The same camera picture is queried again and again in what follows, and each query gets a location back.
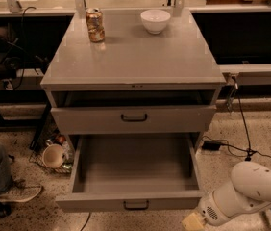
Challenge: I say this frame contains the orange crumpled soda can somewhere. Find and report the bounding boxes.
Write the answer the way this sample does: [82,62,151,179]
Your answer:
[86,8,105,42]

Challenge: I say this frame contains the black cable on floor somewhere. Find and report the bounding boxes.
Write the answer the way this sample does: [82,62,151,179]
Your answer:
[202,75,271,164]

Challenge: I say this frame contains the wire basket with items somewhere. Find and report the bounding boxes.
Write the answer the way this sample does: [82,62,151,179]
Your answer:
[29,130,75,174]

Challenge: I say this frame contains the white cup on floor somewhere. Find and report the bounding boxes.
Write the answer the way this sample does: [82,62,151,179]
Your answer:
[42,144,64,168]

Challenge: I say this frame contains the white ceramic bowl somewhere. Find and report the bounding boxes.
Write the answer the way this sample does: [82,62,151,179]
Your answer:
[140,9,171,34]

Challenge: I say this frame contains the grey drawer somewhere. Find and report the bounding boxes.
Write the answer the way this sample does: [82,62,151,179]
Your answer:
[56,134,205,213]
[51,106,216,135]

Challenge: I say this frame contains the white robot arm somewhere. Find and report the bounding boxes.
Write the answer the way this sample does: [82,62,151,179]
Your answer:
[182,161,271,231]

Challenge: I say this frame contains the dark machinery under bench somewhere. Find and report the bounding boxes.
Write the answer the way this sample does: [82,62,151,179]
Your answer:
[0,23,49,90]

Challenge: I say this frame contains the light sneaker shoe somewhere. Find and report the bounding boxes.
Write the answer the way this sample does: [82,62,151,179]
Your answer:
[0,185,42,203]

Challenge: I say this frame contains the grey drawer cabinet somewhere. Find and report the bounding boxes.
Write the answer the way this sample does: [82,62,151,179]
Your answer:
[41,8,225,147]

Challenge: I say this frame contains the black power adapter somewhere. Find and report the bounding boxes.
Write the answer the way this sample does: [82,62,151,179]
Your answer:
[202,141,222,151]

